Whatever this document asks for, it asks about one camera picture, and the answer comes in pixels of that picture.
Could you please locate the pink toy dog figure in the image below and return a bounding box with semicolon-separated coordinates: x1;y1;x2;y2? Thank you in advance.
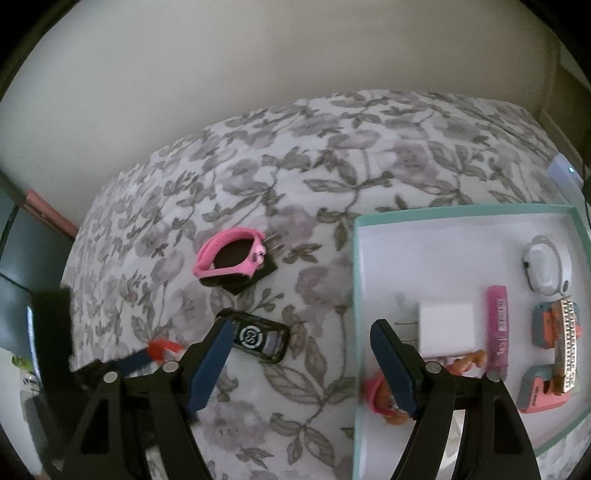
364;348;488;424

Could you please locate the white plug charger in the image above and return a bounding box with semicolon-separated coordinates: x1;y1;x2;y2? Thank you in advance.
396;300;479;359

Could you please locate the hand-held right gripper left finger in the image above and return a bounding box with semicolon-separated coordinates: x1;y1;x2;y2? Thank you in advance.
58;319;235;480

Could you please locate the white device with light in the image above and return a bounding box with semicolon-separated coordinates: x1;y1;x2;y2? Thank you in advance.
551;154;584;190

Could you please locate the gold patterned lighter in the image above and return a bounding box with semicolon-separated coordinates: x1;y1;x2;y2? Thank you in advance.
551;295;581;396

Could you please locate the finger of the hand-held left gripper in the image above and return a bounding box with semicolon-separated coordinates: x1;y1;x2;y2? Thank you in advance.
76;347;155;377

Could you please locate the red and white tube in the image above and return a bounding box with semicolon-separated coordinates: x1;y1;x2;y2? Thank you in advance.
147;339;186;366

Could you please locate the dark blue cabinet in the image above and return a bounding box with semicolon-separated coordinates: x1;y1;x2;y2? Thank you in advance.
0;173;75;370

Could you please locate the black plug charger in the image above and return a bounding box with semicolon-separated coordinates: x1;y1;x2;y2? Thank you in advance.
203;233;283;296

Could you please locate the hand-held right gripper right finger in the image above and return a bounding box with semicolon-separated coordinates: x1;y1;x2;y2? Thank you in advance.
370;318;541;480

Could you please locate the grey floral bedsheet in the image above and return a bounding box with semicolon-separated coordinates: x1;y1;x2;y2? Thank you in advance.
60;90;575;480

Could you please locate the purple tube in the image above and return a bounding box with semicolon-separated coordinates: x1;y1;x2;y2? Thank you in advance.
485;285;511;380

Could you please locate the pink wristband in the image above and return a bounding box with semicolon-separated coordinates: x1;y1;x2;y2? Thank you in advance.
194;227;266;279

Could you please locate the white box with teal rim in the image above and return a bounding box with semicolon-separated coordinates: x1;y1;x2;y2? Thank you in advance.
352;203;591;480

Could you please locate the black toy car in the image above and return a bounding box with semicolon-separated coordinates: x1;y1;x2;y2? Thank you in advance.
215;308;291;363

